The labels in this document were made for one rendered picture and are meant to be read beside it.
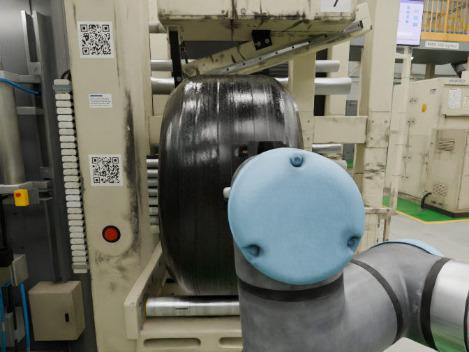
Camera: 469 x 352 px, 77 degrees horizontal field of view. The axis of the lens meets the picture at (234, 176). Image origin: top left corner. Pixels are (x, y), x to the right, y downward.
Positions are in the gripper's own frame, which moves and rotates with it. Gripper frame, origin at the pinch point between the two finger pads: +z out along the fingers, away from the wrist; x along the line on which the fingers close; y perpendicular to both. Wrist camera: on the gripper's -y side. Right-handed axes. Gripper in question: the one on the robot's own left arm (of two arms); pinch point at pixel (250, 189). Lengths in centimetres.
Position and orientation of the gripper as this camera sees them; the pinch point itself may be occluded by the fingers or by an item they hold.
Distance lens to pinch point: 50.9
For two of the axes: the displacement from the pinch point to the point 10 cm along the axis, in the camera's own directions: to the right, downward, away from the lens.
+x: -10.0, 0.0, -0.2
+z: -0.2, -0.6, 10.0
